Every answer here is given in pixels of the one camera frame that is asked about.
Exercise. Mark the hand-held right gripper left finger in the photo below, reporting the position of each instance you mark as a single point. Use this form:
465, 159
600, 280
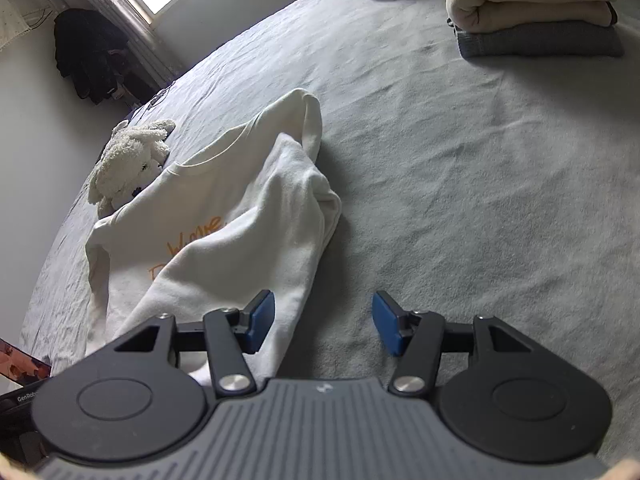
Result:
260, 321

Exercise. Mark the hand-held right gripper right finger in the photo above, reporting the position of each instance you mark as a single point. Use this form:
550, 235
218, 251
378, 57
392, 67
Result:
387, 325

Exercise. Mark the white sweatshirt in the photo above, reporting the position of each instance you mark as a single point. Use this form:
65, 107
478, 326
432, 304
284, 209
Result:
200, 220

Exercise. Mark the dark hanging clothes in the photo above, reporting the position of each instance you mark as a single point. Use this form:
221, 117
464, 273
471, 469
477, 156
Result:
90, 55

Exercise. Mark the orange printed box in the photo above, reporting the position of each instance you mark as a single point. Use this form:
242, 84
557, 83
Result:
20, 365

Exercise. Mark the white plush dog toy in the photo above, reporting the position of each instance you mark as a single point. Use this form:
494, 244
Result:
130, 160

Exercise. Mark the folded grey sweater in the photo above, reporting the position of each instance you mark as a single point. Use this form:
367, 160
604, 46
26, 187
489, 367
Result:
540, 42

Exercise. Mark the grey curtain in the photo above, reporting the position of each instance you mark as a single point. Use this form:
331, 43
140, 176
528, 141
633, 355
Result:
115, 15

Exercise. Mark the white lace cloth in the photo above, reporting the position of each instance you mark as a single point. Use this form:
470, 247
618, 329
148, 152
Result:
12, 25

